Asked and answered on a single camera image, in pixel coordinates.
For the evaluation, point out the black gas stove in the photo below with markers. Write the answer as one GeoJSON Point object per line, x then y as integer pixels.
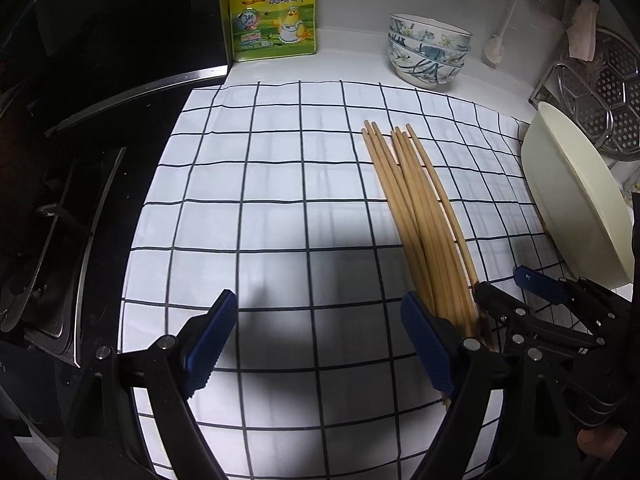
{"type": "Point", "coordinates": [100, 60]}

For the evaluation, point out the yellow seasoning pouch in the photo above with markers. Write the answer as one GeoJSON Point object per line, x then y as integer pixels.
{"type": "Point", "coordinates": [272, 15]}

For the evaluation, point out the perforated metal steamer tray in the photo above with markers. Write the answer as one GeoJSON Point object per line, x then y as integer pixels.
{"type": "Point", "coordinates": [607, 90]}

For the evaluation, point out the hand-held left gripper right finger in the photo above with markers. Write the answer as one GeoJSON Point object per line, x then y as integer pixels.
{"type": "Point", "coordinates": [430, 347]}

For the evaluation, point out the bundle of wooden chopsticks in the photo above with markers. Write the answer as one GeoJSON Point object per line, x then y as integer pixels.
{"type": "Point", "coordinates": [415, 210]}

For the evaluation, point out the cream plastic basin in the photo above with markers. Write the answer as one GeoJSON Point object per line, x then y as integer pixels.
{"type": "Point", "coordinates": [570, 185]}

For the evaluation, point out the person's right hand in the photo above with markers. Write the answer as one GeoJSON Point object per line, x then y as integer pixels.
{"type": "Point", "coordinates": [597, 441]}

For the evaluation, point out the floral ceramic bowl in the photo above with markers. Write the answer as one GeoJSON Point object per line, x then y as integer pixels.
{"type": "Point", "coordinates": [425, 76]}
{"type": "Point", "coordinates": [425, 56]}
{"type": "Point", "coordinates": [430, 32]}

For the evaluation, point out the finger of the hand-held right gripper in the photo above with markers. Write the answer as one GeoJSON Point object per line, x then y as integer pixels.
{"type": "Point", "coordinates": [542, 284]}
{"type": "Point", "coordinates": [500, 302]}

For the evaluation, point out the stove burner grate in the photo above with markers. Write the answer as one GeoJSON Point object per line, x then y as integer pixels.
{"type": "Point", "coordinates": [55, 215]}

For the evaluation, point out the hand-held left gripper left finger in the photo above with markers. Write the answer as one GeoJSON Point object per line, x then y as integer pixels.
{"type": "Point", "coordinates": [212, 342]}

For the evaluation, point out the white dish brush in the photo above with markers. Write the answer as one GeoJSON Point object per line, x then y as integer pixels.
{"type": "Point", "coordinates": [494, 47]}

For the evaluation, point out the pink cloth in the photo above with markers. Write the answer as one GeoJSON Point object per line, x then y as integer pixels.
{"type": "Point", "coordinates": [584, 30]}

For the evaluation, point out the white black-grid cloth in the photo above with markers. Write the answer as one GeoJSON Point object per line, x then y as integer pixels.
{"type": "Point", "coordinates": [280, 185]}

